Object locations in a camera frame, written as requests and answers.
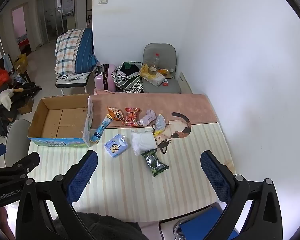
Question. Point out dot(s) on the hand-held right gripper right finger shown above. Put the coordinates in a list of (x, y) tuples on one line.
[(215, 175)]

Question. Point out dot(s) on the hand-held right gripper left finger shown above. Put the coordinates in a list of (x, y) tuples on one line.
[(82, 175)]

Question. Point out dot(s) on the blue tissue packet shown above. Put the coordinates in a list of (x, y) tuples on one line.
[(116, 146)]

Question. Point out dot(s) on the blue tube packet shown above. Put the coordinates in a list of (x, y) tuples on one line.
[(100, 131)]

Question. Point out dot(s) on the green snack packet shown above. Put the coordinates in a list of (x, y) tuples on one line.
[(153, 162)]

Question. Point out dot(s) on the white plastic bag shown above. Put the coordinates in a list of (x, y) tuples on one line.
[(143, 142)]

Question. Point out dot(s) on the orange panda snack packet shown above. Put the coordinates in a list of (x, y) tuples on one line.
[(116, 113)]

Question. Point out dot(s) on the clear silver packet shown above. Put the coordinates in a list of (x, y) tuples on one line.
[(160, 123)]

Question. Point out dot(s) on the red snack packet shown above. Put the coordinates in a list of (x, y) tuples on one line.
[(131, 117)]

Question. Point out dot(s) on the purple cloth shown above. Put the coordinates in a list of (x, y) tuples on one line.
[(147, 117)]

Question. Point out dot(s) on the person's left forearm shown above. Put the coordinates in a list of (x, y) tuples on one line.
[(2, 222)]

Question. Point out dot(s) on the grey round chair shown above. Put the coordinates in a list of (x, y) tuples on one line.
[(16, 135)]

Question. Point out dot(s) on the black stroller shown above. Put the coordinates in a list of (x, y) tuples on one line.
[(0, 120)]

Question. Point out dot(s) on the brown cardboard box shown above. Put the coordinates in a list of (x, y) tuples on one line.
[(26, 107)]

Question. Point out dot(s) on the white goose plush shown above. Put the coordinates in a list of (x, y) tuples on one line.
[(2, 97)]

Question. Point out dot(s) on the dark fuzzy clothing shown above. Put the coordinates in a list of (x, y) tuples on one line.
[(102, 227)]

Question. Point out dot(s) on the striped cat mat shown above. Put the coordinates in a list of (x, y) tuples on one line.
[(140, 195)]

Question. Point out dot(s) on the pink fabric bag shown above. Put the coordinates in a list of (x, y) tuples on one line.
[(103, 91)]

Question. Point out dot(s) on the light blue cloth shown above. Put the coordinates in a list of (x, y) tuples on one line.
[(6, 62)]

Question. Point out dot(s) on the yellow cardboard box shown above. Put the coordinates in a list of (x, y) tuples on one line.
[(20, 63)]

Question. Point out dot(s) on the pink blanket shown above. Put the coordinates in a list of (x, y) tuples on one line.
[(145, 101)]

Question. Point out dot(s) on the white leaning board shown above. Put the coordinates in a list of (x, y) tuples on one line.
[(185, 82)]

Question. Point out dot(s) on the grey floor chair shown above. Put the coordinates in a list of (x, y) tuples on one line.
[(172, 85)]

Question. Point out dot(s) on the pink suitcase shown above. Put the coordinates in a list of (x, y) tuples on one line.
[(103, 77)]

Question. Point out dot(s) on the black white patterned bag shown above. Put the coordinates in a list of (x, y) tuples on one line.
[(128, 82)]

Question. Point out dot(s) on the small red packet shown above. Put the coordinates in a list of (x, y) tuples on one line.
[(165, 82)]

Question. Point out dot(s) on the white flat box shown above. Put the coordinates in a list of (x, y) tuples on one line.
[(155, 79)]

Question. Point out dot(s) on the yellow plastic bag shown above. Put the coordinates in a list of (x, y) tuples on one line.
[(143, 71)]

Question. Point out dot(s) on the plaid folded bedding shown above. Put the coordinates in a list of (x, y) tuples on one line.
[(72, 50)]

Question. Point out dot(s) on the brown tape roll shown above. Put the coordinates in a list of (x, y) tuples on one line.
[(153, 70)]

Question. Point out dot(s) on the clear plastic bottle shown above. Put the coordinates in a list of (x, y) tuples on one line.
[(155, 60)]

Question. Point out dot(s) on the glass sliding door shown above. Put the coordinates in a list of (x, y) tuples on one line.
[(52, 15)]

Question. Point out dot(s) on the white light switch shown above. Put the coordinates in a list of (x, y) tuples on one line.
[(103, 0)]

